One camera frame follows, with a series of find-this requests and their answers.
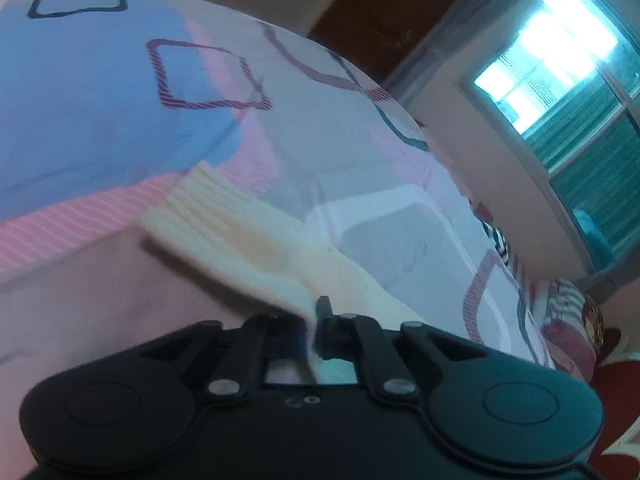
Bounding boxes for striped pink pillow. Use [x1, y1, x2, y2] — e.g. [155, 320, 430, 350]
[534, 279, 603, 383]

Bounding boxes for teal curtain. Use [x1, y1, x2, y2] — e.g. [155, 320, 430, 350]
[522, 80, 640, 266]

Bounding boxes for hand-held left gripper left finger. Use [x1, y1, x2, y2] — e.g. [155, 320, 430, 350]
[141, 313, 313, 406]

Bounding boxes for red headboard with white trim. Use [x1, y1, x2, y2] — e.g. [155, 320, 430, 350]
[592, 327, 640, 480]

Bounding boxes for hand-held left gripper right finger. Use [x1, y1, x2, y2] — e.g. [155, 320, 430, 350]
[315, 296, 488, 407]

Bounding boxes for black white red striped shirt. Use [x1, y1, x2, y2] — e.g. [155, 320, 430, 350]
[481, 220, 512, 267]

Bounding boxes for brown wooden door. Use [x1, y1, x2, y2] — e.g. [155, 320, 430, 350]
[309, 0, 476, 88]

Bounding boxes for patterned pink blue blanket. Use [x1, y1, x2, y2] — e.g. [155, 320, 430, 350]
[0, 0, 557, 480]

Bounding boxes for window with white frame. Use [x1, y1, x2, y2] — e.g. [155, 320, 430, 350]
[467, 0, 640, 273]

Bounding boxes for grey curtain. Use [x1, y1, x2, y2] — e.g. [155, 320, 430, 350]
[390, 0, 506, 106]

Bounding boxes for cream small knit garment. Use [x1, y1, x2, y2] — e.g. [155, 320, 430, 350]
[141, 161, 426, 386]

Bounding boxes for colourful floral cloth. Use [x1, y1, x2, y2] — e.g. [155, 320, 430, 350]
[582, 294, 607, 353]

